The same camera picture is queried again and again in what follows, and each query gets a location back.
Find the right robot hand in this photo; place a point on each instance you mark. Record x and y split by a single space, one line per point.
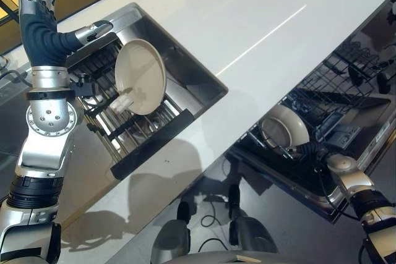
311 149

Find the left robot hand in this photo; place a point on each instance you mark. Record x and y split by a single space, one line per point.
41 40

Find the cream plate with deep rim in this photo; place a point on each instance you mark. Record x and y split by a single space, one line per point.
289 125

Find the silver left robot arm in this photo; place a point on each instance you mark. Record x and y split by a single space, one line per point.
46 140

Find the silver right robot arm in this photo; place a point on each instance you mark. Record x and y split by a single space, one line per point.
355 183

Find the dishwasher with steel door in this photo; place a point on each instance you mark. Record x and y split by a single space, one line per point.
371 140

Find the small white plastic piece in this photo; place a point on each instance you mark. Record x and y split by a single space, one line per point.
121 103

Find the silver right robot leg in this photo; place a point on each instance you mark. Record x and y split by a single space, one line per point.
252 233

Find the silver robot leg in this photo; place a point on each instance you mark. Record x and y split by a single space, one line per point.
171 239
252 233

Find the cream flat plate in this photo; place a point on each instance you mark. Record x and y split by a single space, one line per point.
140 75

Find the silver robot torso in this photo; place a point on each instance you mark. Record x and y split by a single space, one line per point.
213 258

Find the stainless steel sink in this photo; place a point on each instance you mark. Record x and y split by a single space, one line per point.
188 69

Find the metal drying rack, black ends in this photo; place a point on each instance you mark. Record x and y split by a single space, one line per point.
154 140

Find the silver left robot leg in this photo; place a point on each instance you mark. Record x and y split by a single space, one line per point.
171 239

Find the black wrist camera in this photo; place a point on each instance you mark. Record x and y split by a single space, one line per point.
81 86

